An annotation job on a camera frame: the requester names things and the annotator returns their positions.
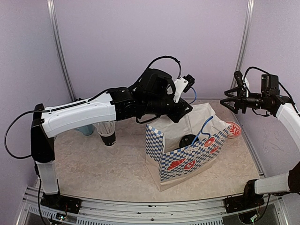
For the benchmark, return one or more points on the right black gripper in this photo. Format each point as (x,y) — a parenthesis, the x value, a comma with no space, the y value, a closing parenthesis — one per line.
(241,100)

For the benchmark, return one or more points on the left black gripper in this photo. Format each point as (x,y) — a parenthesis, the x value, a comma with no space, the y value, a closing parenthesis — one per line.
(178,115)

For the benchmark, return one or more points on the black plastic cup lid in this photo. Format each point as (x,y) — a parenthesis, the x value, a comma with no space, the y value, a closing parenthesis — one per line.
(188,140)

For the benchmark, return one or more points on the checkered paper takeout bag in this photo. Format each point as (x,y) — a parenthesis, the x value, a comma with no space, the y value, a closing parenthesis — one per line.
(175,152)

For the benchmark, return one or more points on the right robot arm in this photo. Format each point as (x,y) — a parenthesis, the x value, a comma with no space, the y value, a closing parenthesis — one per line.
(282,108)

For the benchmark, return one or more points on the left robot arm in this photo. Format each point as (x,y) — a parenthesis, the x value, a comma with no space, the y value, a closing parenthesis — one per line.
(155,93)

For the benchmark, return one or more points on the red patterned small bowl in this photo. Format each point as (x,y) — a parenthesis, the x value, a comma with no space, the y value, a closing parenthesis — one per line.
(234,130)

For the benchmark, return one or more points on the bundle of wrapped white straws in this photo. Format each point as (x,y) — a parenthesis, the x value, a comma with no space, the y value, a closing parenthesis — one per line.
(105,129)

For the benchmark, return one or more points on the black paper cup with straws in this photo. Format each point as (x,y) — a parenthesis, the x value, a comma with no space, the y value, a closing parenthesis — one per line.
(108,139)

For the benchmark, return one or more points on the light blue ceramic mug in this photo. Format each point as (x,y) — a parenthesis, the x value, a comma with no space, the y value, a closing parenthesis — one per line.
(86,130)

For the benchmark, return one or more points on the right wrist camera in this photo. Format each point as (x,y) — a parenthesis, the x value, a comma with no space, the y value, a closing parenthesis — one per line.
(241,82)

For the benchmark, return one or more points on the right aluminium corner post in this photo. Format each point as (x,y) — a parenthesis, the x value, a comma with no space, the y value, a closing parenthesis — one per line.
(245,34)

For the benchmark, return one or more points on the aluminium corner post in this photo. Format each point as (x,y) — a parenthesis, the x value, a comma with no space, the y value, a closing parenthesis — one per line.
(245,34)
(59,49)

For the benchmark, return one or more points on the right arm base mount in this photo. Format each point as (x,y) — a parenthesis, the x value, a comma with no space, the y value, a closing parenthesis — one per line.
(249,199)

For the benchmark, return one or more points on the aluminium front rail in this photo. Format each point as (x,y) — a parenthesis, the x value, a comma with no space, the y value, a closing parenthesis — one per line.
(102,212)

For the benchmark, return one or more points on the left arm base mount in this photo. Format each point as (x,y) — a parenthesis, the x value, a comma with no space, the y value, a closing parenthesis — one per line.
(62,203)

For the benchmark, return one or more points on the left aluminium corner post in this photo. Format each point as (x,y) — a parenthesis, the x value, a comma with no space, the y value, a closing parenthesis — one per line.
(59,49)

